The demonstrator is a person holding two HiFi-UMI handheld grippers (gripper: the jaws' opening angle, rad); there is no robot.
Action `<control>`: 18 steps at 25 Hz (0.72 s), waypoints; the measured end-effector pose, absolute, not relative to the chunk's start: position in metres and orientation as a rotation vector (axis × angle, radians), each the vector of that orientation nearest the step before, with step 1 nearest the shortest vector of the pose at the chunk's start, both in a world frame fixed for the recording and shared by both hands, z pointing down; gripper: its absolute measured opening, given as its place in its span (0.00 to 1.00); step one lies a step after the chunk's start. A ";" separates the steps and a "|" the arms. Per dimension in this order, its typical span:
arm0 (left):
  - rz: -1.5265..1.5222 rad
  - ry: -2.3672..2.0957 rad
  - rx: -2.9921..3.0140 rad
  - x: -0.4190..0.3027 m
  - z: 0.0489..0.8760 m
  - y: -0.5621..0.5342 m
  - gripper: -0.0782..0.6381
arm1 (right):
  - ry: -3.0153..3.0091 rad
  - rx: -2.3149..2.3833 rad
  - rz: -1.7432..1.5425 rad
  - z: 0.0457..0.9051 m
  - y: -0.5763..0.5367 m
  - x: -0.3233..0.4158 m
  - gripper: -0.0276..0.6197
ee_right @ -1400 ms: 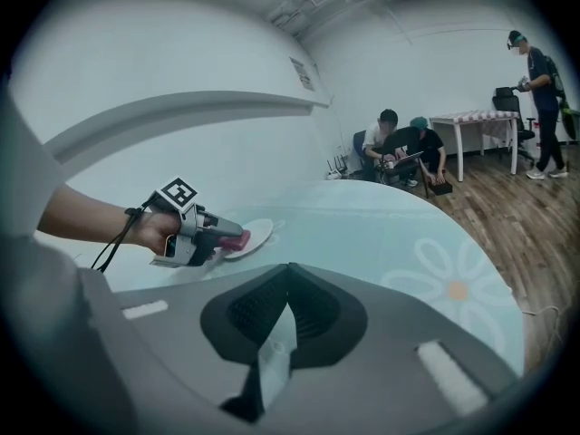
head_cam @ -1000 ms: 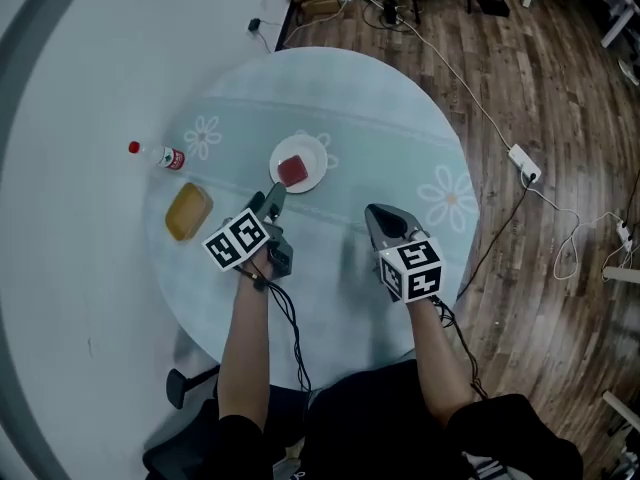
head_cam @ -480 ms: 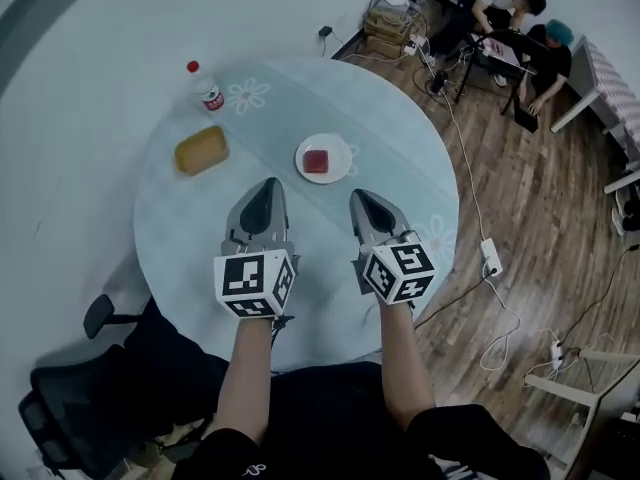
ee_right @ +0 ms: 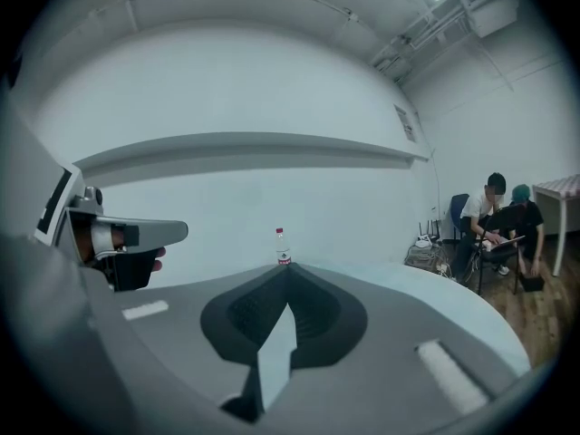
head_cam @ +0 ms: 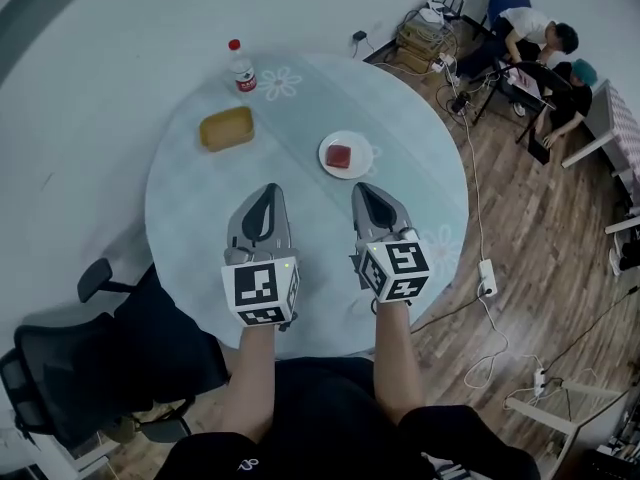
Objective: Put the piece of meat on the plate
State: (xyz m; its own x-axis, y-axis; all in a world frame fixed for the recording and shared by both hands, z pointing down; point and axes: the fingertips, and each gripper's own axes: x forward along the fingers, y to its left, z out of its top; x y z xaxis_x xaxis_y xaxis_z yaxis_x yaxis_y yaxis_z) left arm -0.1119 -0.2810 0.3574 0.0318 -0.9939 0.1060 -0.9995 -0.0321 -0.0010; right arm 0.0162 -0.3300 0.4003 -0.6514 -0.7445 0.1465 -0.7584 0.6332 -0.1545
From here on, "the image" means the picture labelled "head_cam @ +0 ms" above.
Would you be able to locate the black laptop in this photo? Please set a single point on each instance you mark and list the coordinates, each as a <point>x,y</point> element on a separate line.
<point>540,148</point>

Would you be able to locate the white round plate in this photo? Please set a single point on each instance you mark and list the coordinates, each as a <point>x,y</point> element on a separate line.
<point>361,154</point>

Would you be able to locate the black power adapter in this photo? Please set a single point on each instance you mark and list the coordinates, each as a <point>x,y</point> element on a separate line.
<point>359,36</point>

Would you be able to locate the white router with antennas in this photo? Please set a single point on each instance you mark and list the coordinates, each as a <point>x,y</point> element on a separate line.
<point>440,10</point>

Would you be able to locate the white power strip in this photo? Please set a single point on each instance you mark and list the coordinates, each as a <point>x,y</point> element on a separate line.
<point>539,382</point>
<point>487,278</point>

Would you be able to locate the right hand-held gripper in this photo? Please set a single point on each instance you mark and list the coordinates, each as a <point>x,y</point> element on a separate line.
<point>395,273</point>

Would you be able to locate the yellow rectangular container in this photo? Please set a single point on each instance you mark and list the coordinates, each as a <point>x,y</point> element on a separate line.
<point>226,129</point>

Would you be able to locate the stack of cardboard boxes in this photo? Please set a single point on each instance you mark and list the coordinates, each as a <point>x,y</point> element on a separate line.
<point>417,43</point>

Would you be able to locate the white table frame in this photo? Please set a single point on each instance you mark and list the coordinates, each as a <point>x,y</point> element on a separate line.
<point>565,420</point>

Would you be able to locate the red piece of meat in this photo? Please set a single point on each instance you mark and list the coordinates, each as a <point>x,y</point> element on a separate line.
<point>339,156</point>

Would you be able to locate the person's left forearm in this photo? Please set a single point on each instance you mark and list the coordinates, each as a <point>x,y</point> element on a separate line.
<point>252,378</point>

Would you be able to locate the black cylindrical device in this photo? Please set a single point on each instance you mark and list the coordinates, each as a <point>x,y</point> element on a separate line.
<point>461,103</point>

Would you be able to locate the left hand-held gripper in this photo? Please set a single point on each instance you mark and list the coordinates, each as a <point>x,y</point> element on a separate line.
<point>255,288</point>

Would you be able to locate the person's black clothing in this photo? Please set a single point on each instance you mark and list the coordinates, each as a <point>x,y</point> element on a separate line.
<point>325,418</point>

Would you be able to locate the black office chair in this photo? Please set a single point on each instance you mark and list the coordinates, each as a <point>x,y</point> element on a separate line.
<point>100,358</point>

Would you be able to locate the clear red-capped water bottle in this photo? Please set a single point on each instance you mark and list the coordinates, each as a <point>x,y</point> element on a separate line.
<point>243,73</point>

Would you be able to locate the person's right forearm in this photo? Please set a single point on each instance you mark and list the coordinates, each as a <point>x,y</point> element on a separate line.
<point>400,358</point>

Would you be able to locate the white desk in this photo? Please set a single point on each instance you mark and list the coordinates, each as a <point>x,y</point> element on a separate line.
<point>612,123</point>

